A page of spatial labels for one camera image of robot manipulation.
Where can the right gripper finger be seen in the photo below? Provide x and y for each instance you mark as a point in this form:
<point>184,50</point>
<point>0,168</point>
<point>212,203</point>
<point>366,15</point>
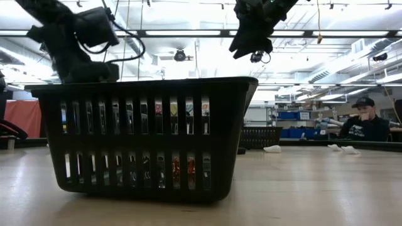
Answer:
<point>268,40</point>
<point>246,40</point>

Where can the black slotted plastic basket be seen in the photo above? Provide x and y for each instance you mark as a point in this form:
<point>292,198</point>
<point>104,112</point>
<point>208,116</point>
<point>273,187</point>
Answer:
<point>267,138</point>
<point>220,141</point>

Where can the red packets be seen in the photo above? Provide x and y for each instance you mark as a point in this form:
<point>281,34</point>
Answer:
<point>176,168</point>

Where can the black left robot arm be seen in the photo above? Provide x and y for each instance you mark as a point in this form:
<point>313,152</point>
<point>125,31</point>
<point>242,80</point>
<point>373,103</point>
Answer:
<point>47,12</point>

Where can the black overhead crossbeam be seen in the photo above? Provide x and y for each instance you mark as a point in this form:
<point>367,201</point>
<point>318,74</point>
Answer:
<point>225,33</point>

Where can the red panel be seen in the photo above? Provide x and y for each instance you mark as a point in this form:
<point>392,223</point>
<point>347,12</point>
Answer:
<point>25,116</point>

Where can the blue storage bin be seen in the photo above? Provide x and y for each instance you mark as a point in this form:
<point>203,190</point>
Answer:
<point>285,115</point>
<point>295,133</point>

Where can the white crumpled wrapper right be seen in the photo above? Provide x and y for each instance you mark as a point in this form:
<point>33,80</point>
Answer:
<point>272,149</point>

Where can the black ceiling device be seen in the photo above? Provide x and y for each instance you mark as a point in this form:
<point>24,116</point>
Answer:
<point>380,57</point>

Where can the person's hand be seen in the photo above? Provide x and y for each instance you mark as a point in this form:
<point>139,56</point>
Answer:
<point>365,116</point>

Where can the white plastic ghost figure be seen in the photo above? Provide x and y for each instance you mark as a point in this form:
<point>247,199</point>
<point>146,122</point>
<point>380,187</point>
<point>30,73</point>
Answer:
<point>334,147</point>

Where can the white wrapper far right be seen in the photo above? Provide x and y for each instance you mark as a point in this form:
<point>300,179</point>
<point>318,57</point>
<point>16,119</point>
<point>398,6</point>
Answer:
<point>350,150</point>

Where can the person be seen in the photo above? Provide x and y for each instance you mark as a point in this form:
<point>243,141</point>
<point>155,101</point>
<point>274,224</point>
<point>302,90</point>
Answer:
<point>373,128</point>

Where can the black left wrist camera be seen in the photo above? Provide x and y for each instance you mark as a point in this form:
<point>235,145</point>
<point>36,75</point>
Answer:
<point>97,26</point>

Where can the black overhead camera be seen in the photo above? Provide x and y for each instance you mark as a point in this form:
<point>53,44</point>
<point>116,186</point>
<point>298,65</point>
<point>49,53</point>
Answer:
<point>180,55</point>

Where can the black aluminium table frame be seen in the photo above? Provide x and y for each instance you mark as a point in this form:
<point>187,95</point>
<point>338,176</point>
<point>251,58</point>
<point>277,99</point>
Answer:
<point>377,145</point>

